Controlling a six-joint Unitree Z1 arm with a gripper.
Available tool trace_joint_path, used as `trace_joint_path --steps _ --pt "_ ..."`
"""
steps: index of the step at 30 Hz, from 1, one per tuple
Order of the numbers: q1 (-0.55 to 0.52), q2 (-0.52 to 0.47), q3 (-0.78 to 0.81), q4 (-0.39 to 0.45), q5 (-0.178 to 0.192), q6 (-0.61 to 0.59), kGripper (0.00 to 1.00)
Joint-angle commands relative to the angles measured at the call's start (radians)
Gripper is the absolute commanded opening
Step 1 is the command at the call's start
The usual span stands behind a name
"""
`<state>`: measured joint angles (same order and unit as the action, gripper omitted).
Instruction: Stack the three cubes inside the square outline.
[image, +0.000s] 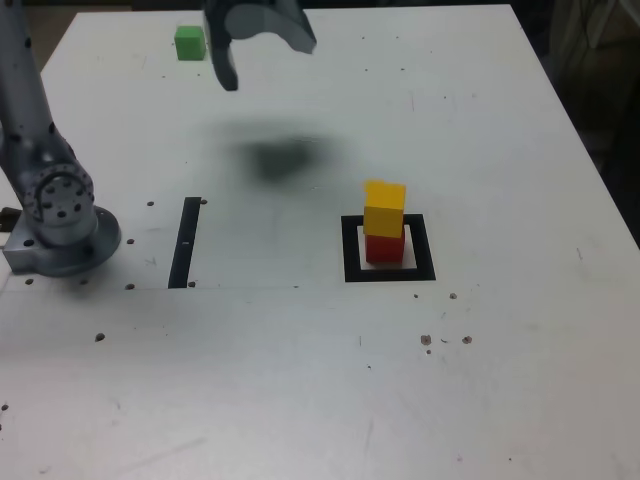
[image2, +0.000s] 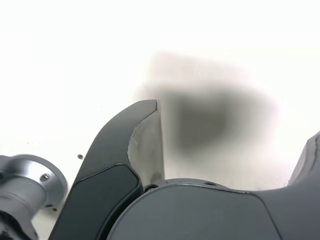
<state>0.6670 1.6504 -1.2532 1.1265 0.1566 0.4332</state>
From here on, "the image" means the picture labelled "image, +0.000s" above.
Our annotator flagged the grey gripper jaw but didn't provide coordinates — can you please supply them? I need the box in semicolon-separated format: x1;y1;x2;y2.
224;0;319;56
202;0;240;93

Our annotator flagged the green cube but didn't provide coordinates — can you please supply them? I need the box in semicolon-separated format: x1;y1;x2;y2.
174;25;208;62

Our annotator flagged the yellow cube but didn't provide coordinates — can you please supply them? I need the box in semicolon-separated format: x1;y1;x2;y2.
362;179;407;239

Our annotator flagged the red cube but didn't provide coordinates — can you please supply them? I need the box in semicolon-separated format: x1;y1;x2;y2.
365;233;406;265

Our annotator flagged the black tape square outline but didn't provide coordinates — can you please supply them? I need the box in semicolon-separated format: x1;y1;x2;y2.
340;213;437;284

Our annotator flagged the black tape strip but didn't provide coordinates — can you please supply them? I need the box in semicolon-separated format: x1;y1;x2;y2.
167;196;201;290

